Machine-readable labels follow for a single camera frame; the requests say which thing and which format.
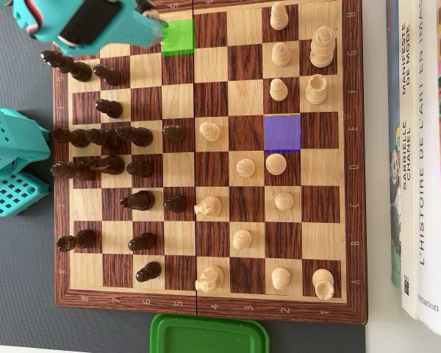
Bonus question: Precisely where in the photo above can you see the teal gripper black servo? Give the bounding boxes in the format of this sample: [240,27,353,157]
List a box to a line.
[54,0,164,57]

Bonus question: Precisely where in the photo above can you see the dark grey table mat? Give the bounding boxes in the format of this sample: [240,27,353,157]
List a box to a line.
[0,0,367,353]

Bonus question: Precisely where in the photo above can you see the dark wooden bishop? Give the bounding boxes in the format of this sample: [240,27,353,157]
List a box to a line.
[115,126,154,147]

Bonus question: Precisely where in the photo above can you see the white Manifeste de Mode book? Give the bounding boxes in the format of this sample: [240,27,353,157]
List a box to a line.
[396,0,420,320]

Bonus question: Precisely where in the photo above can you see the white L'histoire de l'art book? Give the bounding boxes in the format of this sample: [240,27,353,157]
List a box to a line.
[414,0,441,338]

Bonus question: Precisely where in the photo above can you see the wooden chess board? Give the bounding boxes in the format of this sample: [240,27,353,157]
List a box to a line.
[51,0,368,327]

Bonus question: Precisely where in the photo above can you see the dark wooden pawn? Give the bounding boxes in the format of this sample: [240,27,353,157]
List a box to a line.
[95,98,124,120]
[126,160,154,178]
[135,260,162,284]
[128,232,157,253]
[162,124,187,143]
[163,195,188,214]
[93,63,122,87]

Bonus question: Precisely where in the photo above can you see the light wooden pawn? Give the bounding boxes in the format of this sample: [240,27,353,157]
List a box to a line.
[270,266,293,292]
[198,121,223,144]
[269,77,290,104]
[270,1,290,32]
[232,229,254,251]
[270,42,293,68]
[273,191,295,213]
[236,157,258,179]

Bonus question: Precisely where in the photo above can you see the dark wooden queen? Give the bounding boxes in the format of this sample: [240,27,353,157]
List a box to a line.
[84,128,123,151]

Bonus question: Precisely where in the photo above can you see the dark wooden chess piece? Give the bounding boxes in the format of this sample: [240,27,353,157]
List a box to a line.
[57,229,97,253]

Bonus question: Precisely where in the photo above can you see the dark wooden rook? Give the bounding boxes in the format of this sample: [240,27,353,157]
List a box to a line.
[50,160,96,182]
[52,127,91,149]

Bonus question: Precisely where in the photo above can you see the dark wooden knight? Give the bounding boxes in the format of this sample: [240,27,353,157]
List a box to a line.
[89,154,126,177]
[119,190,157,212]

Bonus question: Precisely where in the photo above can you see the dark wooden king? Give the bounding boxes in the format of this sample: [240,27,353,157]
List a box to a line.
[40,50,94,84]

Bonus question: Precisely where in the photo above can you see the green plastic container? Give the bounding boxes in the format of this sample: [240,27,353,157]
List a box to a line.
[148,312,270,353]

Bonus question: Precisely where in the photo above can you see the light wooden knight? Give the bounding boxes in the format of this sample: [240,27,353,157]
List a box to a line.
[194,265,226,293]
[193,195,223,218]

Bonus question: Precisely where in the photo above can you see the light wooden rook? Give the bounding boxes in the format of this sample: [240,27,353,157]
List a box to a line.
[311,268,336,302]
[304,74,329,106]

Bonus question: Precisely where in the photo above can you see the blue cartoon cover book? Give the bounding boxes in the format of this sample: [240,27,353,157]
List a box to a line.
[385,0,406,288]

